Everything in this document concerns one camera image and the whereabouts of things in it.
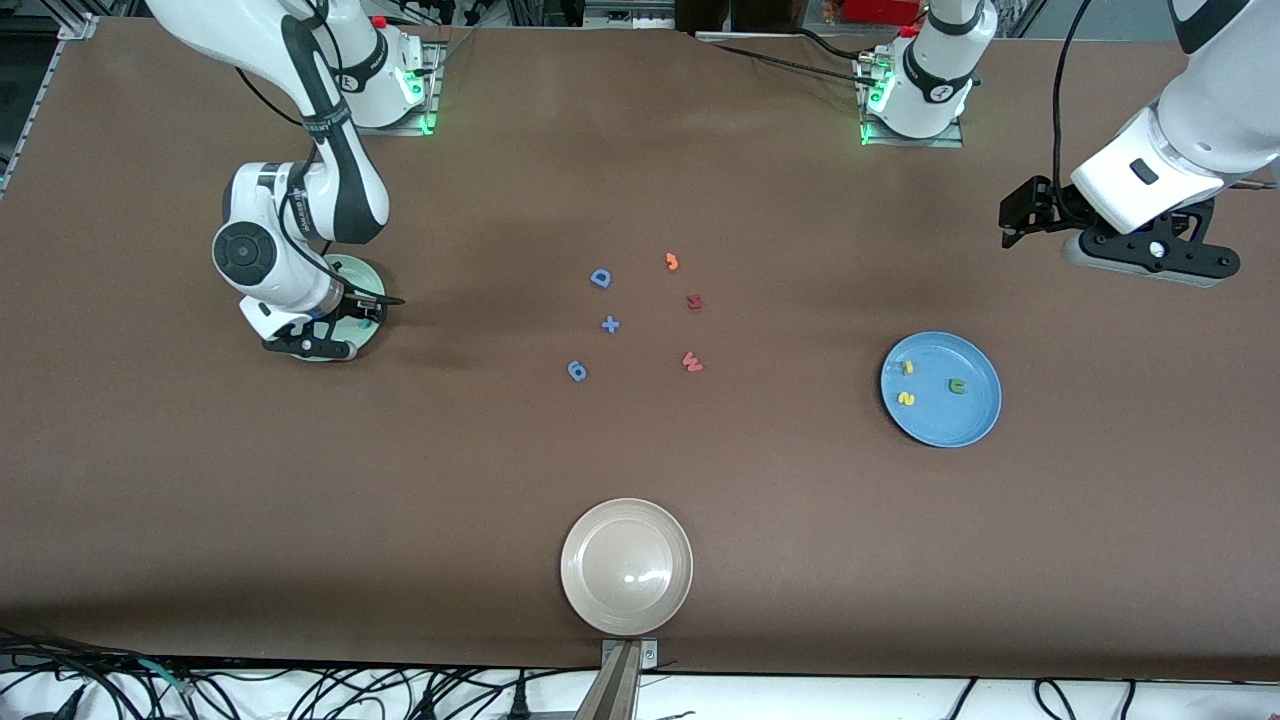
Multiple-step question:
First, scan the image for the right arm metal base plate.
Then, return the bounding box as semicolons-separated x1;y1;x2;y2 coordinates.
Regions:
332;44;445;137

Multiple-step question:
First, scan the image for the beige plate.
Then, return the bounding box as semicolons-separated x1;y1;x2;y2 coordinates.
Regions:
560;498;694;637

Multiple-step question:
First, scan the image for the metal camera stand bracket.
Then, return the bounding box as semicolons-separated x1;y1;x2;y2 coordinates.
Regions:
575;638;661;720

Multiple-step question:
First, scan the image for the red box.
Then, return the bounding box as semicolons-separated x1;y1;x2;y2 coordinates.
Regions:
840;0;926;26

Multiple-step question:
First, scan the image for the pale green plate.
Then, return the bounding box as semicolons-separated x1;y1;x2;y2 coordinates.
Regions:
318;254;387;362

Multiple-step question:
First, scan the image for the aluminium frame rail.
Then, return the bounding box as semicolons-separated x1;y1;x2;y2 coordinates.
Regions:
0;12;101;201

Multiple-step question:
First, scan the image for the black looped cable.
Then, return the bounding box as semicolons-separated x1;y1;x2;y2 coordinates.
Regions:
1033;678;1081;720

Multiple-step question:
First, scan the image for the black cable across table edge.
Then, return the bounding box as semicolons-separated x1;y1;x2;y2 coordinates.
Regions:
695;30;881;89

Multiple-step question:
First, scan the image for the teal cable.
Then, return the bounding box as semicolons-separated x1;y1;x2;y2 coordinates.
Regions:
135;655;196;696

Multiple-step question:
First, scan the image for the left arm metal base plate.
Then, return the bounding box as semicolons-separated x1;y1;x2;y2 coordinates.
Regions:
858;55;966;149

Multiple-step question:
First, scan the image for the blue plate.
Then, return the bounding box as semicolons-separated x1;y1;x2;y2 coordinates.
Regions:
880;331;1002;448

